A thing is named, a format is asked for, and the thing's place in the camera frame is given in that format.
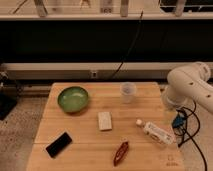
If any black smartphone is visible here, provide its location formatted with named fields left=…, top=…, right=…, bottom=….
left=46, top=132, right=72, bottom=158

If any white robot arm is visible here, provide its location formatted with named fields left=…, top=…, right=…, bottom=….
left=162, top=62, right=213, bottom=114

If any black stand at left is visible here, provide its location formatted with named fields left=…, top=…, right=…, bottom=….
left=0, top=71, right=18, bottom=120

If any blue power adapter box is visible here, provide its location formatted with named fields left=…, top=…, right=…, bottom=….
left=172, top=114, right=185, bottom=128

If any green ceramic bowl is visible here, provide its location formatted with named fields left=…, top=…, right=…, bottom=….
left=57, top=86, right=89, bottom=113

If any red chili pepper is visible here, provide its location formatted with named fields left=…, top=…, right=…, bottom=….
left=113, top=141, right=129, bottom=166

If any clear plastic cup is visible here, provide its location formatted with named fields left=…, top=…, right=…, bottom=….
left=120, top=82, right=137, bottom=104

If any white wall outlet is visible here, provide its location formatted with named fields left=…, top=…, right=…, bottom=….
left=91, top=71, right=98, bottom=79

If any white rectangular block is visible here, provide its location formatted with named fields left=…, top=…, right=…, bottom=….
left=98, top=112, right=112, bottom=131

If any clear plastic water bottle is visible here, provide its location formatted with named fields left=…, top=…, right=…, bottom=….
left=136, top=119, right=174, bottom=145

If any black hanging cable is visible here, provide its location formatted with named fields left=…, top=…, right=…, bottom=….
left=108, top=9, right=145, bottom=81

